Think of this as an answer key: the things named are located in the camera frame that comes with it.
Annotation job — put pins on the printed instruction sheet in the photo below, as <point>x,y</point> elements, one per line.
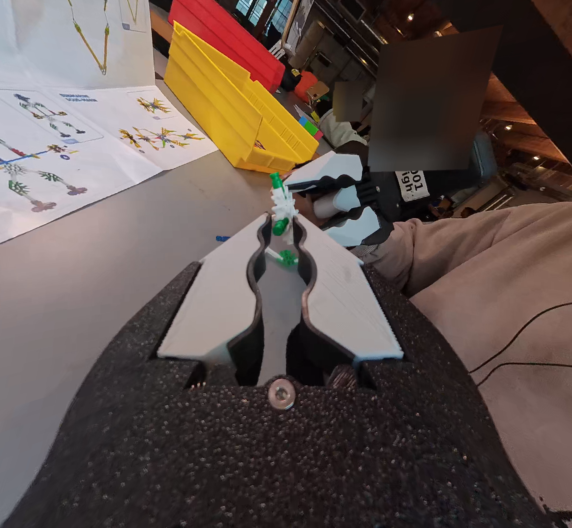
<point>71,90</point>

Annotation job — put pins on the grey desk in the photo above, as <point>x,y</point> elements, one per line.
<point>98,278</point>

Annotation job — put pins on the yellow plastic bin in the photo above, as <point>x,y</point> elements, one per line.
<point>223,108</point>

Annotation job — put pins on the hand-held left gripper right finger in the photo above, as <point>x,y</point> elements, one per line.
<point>353,309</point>

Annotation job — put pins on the white snowflake toy connector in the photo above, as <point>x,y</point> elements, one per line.
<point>283,205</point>

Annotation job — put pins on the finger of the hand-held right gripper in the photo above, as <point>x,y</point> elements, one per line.
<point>326,170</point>
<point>357,228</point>

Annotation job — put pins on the person's right forearm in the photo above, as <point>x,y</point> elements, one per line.
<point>465,242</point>

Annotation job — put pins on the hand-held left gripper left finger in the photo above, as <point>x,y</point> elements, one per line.
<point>214,309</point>

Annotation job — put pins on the orange object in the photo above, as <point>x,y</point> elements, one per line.
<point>306,86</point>

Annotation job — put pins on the red plastic bins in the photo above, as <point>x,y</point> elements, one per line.
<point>223,27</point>

